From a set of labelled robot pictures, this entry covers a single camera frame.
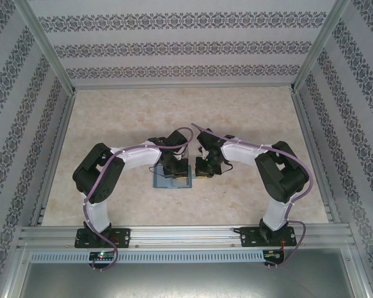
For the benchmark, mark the blue card holder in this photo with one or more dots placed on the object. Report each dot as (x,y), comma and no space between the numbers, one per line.
(160,183)

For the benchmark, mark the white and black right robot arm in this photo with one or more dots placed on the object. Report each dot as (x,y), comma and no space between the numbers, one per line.
(242,152)

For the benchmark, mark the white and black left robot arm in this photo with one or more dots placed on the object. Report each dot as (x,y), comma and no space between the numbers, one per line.
(140,156)

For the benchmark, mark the small controller circuit board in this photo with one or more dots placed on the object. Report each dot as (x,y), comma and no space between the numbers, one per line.
(102,255)
(273,254)

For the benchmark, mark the grey metal panel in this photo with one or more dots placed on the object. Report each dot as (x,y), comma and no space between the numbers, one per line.
(186,282)

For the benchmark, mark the long aluminium mounting rail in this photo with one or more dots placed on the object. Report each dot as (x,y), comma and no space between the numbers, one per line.
(186,237)

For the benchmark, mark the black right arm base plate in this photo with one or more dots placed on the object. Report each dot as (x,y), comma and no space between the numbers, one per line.
(248,239)

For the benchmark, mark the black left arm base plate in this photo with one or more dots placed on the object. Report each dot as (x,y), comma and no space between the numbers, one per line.
(122,237)

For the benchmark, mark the aluminium side rail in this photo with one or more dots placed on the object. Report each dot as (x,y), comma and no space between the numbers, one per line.
(314,155)
(62,136)

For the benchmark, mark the aluminium frame post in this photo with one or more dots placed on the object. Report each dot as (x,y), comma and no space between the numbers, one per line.
(47,46)
(319,46)

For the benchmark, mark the short aluminium frame bar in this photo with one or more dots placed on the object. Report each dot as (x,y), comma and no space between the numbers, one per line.
(363,273)
(15,273)

